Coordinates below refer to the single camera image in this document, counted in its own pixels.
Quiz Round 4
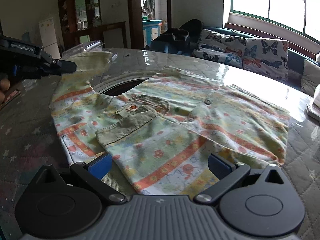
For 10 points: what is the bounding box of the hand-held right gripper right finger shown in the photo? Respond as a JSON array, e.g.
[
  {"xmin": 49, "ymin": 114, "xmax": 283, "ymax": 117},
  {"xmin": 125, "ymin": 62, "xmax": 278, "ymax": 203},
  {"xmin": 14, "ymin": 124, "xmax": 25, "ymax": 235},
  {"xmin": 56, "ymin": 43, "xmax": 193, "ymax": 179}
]
[{"xmin": 194, "ymin": 153, "xmax": 292, "ymax": 204}]

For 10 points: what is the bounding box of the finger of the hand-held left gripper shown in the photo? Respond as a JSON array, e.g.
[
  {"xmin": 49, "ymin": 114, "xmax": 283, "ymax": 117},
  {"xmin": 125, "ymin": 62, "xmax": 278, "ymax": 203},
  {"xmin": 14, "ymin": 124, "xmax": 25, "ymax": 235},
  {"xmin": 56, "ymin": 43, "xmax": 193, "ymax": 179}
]
[{"xmin": 41, "ymin": 59, "xmax": 78, "ymax": 77}]

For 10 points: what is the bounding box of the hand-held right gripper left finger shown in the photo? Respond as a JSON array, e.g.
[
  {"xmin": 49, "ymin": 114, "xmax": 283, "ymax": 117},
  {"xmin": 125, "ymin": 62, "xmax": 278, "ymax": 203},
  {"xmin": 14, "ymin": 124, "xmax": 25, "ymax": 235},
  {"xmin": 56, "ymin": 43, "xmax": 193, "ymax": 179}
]
[{"xmin": 34, "ymin": 153, "xmax": 127, "ymax": 204}]

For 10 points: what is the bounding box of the patterned corduroy children's garment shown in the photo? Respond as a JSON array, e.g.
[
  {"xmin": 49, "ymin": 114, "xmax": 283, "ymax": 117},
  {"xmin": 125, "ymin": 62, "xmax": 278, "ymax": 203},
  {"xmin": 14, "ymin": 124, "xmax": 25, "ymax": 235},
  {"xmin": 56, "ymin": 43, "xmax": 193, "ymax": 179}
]
[{"xmin": 49, "ymin": 51, "xmax": 291, "ymax": 197}]

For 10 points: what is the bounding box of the person's left hand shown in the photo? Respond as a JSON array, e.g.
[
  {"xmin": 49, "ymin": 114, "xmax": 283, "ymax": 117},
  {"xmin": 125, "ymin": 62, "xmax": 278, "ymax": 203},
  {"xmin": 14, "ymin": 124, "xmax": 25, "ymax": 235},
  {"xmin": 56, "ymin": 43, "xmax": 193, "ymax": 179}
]
[{"xmin": 0, "ymin": 78, "xmax": 11, "ymax": 101}]

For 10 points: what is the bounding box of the clear plastic container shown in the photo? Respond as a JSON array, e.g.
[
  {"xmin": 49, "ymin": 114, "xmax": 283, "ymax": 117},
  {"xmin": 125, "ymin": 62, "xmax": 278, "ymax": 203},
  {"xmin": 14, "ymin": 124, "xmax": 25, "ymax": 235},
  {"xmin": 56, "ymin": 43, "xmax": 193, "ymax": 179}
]
[{"xmin": 61, "ymin": 40, "xmax": 105, "ymax": 58}]

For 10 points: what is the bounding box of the white refrigerator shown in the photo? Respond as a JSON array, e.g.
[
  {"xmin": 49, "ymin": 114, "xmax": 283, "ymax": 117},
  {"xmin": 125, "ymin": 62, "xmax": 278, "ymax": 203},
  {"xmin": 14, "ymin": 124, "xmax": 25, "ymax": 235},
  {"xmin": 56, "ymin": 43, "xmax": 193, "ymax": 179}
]
[{"xmin": 39, "ymin": 17, "xmax": 62, "ymax": 59}]

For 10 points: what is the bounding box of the light blue cabinet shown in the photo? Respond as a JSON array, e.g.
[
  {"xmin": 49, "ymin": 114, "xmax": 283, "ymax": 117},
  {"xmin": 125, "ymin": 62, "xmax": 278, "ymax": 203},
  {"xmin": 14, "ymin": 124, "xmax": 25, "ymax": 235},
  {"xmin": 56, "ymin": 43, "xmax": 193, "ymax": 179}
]
[{"xmin": 142, "ymin": 19, "xmax": 163, "ymax": 48}]

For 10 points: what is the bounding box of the folded butterfly print blanket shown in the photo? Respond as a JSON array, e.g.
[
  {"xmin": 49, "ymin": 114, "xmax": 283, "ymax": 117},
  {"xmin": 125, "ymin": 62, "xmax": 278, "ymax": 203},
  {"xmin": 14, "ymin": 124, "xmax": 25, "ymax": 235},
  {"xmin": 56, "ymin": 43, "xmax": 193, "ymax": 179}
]
[{"xmin": 192, "ymin": 46, "xmax": 244, "ymax": 68}]

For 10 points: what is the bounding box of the black bag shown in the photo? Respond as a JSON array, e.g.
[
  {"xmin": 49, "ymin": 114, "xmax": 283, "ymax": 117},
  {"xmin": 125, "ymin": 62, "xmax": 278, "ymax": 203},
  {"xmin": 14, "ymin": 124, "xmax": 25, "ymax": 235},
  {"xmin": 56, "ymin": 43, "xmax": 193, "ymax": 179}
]
[{"xmin": 146, "ymin": 19, "xmax": 203, "ymax": 56}]

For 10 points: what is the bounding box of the pink tissue pack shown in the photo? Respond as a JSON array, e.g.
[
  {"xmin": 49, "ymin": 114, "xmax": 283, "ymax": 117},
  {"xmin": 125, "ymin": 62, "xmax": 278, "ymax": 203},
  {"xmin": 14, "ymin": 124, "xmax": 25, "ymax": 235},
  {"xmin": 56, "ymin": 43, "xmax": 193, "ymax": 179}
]
[{"xmin": 306, "ymin": 84, "xmax": 320, "ymax": 118}]

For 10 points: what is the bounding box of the small butterfly print cushion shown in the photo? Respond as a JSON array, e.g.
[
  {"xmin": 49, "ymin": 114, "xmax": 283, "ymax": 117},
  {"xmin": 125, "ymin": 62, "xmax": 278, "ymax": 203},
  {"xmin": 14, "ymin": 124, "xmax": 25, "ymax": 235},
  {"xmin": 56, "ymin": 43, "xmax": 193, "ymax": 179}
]
[{"xmin": 200, "ymin": 29, "xmax": 247, "ymax": 57}]

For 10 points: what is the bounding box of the grey pillow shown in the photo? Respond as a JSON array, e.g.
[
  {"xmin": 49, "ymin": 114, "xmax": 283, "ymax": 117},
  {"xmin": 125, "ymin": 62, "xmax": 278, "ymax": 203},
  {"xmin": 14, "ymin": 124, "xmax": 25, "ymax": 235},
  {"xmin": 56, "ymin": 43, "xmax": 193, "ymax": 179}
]
[{"xmin": 300, "ymin": 59, "xmax": 320, "ymax": 96}]

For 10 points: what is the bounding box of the blue sofa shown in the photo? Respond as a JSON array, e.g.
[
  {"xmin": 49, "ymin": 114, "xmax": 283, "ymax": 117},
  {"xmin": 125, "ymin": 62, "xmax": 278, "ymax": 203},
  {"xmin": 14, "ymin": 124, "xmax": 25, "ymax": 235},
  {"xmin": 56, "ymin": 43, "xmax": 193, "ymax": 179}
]
[{"xmin": 146, "ymin": 25, "xmax": 320, "ymax": 97}]

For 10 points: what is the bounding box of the green framed window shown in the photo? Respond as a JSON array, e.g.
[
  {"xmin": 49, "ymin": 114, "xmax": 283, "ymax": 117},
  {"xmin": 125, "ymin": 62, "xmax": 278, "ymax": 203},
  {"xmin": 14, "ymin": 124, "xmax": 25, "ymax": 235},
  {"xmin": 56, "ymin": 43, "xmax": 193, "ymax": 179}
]
[{"xmin": 223, "ymin": 0, "xmax": 320, "ymax": 43}]

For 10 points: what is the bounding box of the dark wooden door frame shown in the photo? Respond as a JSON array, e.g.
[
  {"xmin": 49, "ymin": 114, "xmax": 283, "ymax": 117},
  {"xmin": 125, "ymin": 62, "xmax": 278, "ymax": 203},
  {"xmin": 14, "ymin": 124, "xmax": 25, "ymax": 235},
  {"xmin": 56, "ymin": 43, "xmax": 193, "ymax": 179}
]
[{"xmin": 126, "ymin": 0, "xmax": 173, "ymax": 50}]

